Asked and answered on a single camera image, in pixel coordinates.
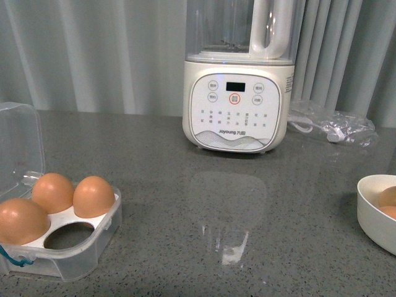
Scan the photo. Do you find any white bowl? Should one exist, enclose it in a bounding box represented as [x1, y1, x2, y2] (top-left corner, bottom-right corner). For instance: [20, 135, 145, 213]
[357, 174, 395, 255]

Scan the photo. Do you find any clear plastic bag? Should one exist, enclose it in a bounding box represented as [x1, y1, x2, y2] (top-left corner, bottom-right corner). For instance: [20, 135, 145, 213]
[288, 100, 378, 147]

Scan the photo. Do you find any brown egg in bowl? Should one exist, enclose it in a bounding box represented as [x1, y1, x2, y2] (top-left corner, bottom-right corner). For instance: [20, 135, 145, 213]
[378, 186, 396, 207]
[379, 205, 396, 220]

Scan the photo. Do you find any brown egg back right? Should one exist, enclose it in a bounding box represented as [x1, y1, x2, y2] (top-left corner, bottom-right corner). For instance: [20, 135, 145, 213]
[73, 176, 115, 218]

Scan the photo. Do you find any white power cable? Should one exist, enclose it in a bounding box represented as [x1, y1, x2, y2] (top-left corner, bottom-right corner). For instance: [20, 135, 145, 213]
[288, 113, 344, 144]

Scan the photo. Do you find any brown egg back left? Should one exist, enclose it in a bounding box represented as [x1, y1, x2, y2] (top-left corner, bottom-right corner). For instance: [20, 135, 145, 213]
[32, 173, 74, 214]

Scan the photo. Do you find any white Joyoung blender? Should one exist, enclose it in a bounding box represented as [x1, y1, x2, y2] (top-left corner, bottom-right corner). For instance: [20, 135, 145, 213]
[183, 1, 305, 153]

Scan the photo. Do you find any brown egg front left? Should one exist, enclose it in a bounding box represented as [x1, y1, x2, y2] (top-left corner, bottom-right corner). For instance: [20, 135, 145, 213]
[1, 198, 51, 246]

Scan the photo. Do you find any blue rubber band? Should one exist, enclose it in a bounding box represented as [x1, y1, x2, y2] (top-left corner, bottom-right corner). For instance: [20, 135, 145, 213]
[0, 246, 34, 267]

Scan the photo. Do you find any clear plastic egg box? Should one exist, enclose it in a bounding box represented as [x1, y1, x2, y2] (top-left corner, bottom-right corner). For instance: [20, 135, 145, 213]
[1, 102, 122, 282]

